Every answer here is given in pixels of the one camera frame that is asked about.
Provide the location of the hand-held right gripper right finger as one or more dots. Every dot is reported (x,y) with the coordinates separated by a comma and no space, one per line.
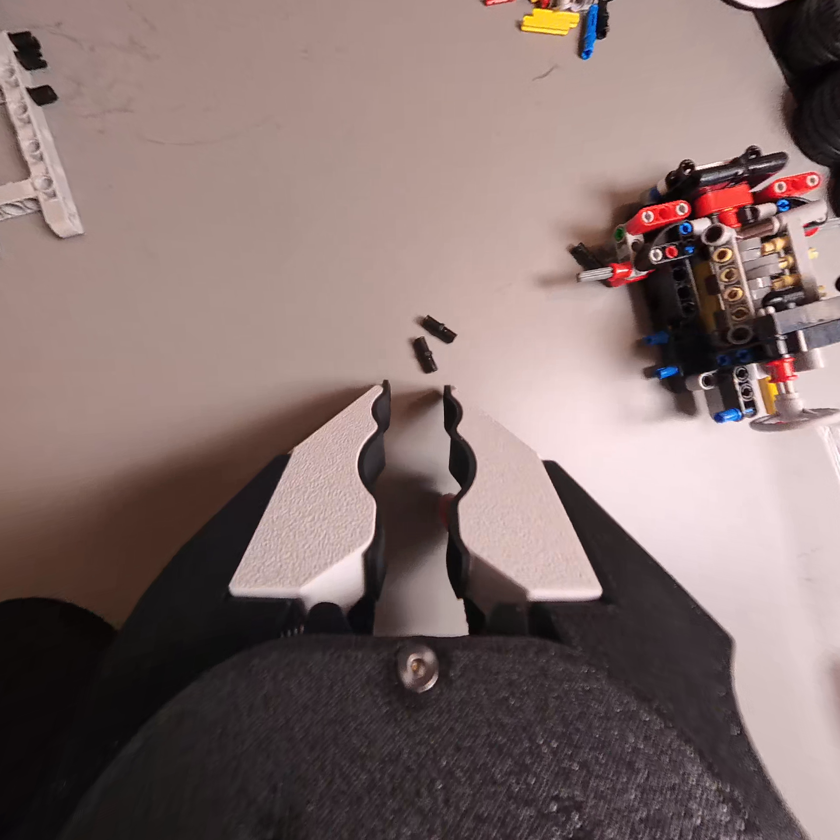
(525,525)

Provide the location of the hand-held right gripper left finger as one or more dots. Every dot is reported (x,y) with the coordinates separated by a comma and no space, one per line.
(308,518)

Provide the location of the black lego pin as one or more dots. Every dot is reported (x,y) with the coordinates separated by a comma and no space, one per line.
(27,51)
(438,329)
(43,96)
(425,355)

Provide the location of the grey lego frame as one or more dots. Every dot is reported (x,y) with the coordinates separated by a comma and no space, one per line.
(46,170)

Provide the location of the partly built lego vehicle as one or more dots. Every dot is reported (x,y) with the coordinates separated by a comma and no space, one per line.
(722,289)

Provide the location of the pile of blue lego pieces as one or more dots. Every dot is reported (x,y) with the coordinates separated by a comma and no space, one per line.
(551,23)

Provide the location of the black lego tyres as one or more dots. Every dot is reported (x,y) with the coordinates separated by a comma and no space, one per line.
(814,79)

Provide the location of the person's right hand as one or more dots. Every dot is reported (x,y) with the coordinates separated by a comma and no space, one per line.
(447,510)

